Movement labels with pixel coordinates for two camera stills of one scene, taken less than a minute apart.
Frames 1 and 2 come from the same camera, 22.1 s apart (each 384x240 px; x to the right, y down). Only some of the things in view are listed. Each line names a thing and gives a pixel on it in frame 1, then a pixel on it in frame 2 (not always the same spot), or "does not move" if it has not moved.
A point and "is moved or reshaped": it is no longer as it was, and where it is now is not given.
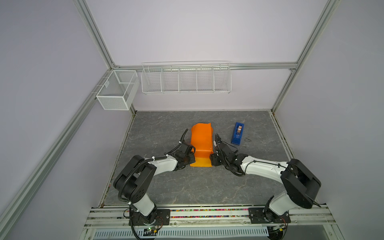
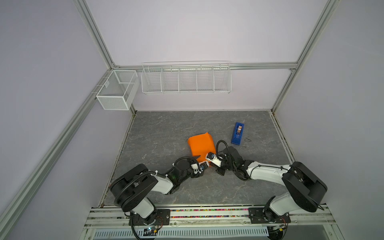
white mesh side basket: (118, 91) does not move
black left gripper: (192, 159) → (190, 161)
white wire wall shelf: (184, 77) does not move
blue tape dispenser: (237, 133) does not move
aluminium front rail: (314, 217) does not move
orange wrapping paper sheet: (201, 135) is moved or reshaped
